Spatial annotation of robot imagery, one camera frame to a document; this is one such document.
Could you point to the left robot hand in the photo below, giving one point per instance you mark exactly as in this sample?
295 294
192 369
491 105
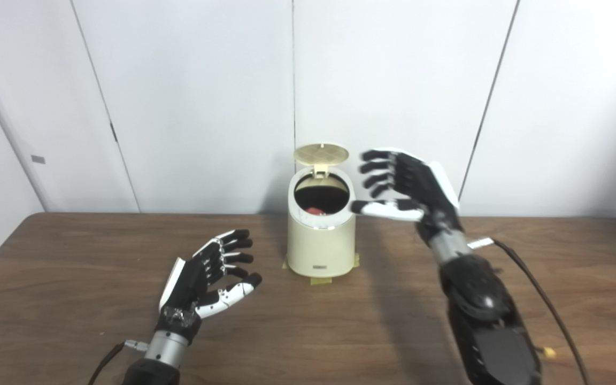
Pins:
193 283

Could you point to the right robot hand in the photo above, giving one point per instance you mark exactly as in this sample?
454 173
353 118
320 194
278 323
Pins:
423 187

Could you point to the cream round bin lid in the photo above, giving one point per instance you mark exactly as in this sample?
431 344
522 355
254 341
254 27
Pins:
321 154

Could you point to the red apple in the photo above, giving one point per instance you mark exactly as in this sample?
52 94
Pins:
316 211

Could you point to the cream-colored bin body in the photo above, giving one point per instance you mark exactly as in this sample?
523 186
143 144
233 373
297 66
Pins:
321 248

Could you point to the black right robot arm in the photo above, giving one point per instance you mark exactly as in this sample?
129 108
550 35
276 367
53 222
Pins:
487 315

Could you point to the black wall panel hinge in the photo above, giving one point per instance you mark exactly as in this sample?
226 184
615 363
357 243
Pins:
114 132

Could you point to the small gray wall label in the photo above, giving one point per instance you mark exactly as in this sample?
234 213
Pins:
38 159

